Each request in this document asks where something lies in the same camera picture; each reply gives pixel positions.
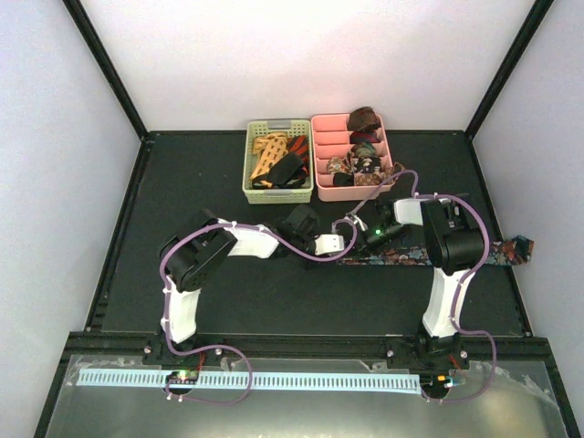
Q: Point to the left controller board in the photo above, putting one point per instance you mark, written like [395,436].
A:
[183,377]

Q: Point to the red blue rolled tie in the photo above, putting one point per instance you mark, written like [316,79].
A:
[370,136]

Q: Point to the right black frame post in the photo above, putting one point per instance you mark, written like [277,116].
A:
[524,36]

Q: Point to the green plastic basket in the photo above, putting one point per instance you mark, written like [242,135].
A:
[291,128]

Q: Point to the dark floral rolled tie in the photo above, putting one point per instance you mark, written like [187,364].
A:
[366,165]

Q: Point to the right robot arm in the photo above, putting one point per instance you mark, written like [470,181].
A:
[456,244]

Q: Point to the orange patterned tie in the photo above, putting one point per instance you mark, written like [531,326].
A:
[269,150]

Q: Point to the red black striped tie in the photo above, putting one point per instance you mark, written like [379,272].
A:
[299,145]

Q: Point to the light blue slotted cable duct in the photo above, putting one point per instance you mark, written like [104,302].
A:
[256,381]

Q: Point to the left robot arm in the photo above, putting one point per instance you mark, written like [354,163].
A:
[191,256]

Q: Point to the green floral rolled tie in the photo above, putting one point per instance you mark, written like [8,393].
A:
[363,150]

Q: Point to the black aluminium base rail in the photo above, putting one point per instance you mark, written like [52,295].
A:
[398,351]

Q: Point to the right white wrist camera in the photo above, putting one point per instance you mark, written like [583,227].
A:
[359,223]

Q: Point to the black rolled tie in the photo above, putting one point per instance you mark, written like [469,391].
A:
[342,179]

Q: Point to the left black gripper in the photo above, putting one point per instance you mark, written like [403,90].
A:
[307,264]

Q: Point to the right controller board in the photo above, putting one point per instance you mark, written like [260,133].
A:
[440,381]

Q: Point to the tan paisley rolled tie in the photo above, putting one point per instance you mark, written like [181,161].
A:
[338,165]

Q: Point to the black frame post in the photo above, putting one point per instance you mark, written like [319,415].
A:
[524,36]
[97,49]

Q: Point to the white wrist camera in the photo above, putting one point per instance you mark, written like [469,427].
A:
[359,223]
[329,244]

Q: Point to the clear acrylic sheet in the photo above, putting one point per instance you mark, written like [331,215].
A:
[513,399]

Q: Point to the pink divided organizer tray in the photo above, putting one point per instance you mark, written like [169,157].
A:
[331,139]

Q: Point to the left black frame post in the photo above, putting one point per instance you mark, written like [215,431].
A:
[97,49]

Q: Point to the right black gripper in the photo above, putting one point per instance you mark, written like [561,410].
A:
[363,245]

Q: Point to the controller board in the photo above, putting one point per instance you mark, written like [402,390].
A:
[183,377]
[440,381]

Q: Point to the brown dotted rolled tie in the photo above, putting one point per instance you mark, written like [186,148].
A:
[377,176]

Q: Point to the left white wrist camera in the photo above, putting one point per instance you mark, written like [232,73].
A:
[329,244]

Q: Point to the navy floral tie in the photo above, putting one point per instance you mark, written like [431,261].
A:
[516,251]

